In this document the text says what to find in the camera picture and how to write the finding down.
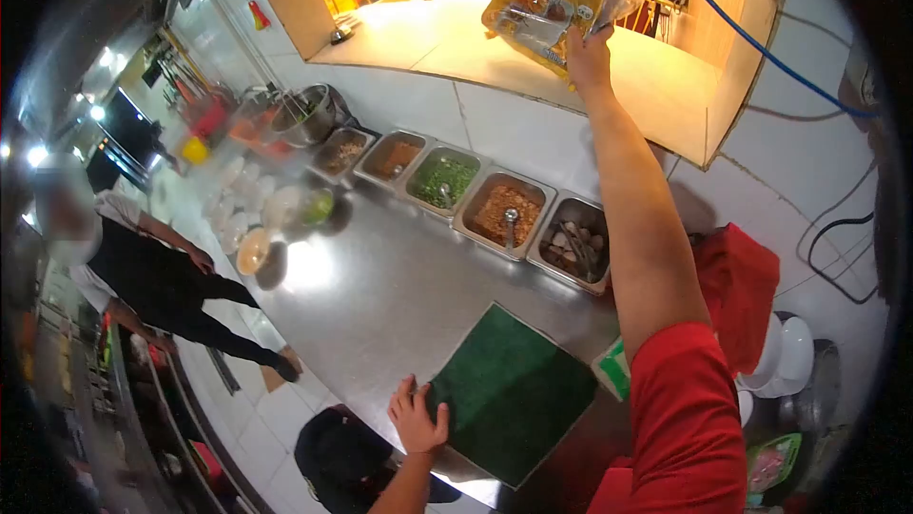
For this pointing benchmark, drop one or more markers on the person's left hand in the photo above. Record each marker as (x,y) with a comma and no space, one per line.
(417,423)

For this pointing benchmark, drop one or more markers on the person's right hand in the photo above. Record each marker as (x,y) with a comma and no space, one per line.
(589,63)

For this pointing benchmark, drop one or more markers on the person's left thumb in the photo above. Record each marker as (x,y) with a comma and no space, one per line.
(442,432)

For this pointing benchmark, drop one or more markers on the person's left fingers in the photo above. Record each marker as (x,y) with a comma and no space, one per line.
(411,396)

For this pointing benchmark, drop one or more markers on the person's right fingers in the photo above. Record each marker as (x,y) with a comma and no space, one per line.
(575,40)

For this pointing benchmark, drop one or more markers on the yellow noodle packet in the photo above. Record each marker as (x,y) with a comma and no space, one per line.
(546,4)

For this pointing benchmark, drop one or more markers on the green mat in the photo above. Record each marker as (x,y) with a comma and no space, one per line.
(510,396)

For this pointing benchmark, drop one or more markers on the green and white packet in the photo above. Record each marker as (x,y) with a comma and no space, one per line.
(613,369)

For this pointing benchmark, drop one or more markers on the metal tray with fried crumbs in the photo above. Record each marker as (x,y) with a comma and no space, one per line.
(506,214)

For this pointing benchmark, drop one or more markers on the metal tray with green herbs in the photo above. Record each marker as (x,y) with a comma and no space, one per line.
(443,181)

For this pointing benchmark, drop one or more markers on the metal spoon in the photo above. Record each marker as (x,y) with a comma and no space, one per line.
(511,225)
(446,193)

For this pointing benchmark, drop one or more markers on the metal tray with meatballs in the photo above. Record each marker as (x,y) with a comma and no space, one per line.
(574,244)

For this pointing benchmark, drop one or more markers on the metal tongs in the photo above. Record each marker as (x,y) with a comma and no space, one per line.
(579,246)

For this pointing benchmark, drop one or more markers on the bowl with green vegetables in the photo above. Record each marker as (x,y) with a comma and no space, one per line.
(314,209)

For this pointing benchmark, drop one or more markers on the bowl with orange rim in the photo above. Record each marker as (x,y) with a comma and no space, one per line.
(253,250)

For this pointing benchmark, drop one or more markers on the metal tray with orange-brown seasoning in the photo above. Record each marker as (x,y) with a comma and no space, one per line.
(394,159)

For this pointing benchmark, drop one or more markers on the person's body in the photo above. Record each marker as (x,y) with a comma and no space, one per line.
(681,421)

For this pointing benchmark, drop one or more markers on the metal tray with pale brown bits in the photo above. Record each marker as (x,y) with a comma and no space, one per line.
(344,154)

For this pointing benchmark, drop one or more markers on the pile of white bowls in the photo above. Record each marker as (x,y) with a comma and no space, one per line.
(235,204)

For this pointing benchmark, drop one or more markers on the large metal pot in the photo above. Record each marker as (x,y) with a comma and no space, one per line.
(307,114)

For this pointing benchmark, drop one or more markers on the red cloth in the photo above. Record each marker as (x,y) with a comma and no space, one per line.
(738,293)

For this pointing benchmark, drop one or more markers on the yellow container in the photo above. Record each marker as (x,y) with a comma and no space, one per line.
(194,150)

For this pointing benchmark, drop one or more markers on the green and pink packet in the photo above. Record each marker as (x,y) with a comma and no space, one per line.
(774,460)

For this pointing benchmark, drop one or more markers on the stack of white bowls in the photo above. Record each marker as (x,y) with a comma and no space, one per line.
(779,358)

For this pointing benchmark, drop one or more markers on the red and orange wall tag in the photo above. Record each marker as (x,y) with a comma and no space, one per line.
(258,15)

